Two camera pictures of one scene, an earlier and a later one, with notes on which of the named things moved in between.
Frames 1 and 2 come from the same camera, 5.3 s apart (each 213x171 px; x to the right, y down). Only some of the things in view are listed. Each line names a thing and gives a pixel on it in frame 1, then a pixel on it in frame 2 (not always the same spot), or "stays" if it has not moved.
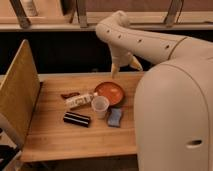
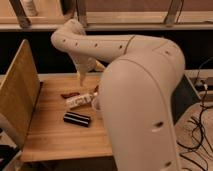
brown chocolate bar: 66,96 stays
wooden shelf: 85,15 stays
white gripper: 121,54 -> 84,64
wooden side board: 19,94 stays
